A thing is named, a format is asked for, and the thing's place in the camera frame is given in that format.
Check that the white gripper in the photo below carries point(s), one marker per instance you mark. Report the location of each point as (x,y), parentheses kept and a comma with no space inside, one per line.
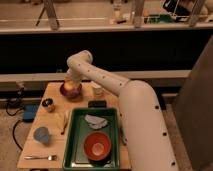
(72,80)

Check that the yellow red apple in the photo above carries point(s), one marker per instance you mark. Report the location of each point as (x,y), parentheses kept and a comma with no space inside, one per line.
(70,86)

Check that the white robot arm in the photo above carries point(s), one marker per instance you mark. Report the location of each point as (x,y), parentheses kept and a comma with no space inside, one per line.
(148,142)

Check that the purple bowl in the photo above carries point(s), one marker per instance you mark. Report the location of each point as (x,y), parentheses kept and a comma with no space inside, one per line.
(70,94)

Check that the orange bowl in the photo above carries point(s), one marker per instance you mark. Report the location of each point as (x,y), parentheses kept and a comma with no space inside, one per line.
(97,146)

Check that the white paper cup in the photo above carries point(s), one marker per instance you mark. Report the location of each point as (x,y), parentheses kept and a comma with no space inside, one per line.
(97,89)

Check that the banana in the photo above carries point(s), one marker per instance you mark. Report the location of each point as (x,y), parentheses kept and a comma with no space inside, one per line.
(61,121)

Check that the grey crumpled cloth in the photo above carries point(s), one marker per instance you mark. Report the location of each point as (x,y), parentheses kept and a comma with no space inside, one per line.
(95,122)

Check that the blue box on floor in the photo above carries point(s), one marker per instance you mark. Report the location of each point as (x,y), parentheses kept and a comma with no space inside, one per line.
(29,113)

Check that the blue plastic cup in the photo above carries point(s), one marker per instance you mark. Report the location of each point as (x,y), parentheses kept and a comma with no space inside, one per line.
(42,135)

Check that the blue sponge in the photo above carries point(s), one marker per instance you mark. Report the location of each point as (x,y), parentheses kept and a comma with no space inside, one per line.
(123,136)

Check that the green plastic tray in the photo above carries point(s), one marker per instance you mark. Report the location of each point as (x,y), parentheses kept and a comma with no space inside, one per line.
(75,158)

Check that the silver fork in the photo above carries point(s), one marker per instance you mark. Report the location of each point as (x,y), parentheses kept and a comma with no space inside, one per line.
(49,158)

